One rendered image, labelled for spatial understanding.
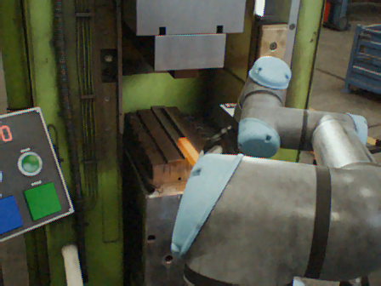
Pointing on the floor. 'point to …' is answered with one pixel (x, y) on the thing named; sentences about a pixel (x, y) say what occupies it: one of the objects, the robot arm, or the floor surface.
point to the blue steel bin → (365, 60)
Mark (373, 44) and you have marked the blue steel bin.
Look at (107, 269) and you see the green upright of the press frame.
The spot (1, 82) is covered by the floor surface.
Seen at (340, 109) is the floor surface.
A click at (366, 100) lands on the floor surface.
